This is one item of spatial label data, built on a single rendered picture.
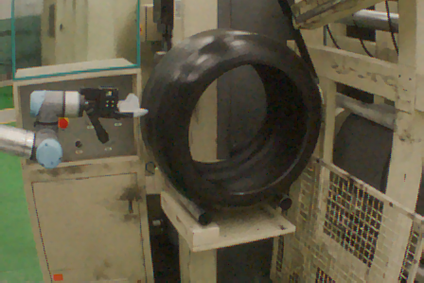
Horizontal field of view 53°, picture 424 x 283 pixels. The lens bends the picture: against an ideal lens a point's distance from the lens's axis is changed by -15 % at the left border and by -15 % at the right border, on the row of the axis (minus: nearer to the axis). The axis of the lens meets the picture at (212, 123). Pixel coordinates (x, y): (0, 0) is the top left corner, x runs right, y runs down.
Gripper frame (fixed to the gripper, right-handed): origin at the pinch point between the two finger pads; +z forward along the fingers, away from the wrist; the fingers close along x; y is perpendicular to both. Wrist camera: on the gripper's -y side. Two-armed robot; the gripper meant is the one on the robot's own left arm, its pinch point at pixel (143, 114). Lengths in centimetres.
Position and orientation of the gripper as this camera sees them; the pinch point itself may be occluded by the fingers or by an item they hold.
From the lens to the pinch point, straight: 142.6
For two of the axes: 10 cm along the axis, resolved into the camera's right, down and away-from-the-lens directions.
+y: 1.1, -9.7, -2.2
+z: 9.3, 0.3, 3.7
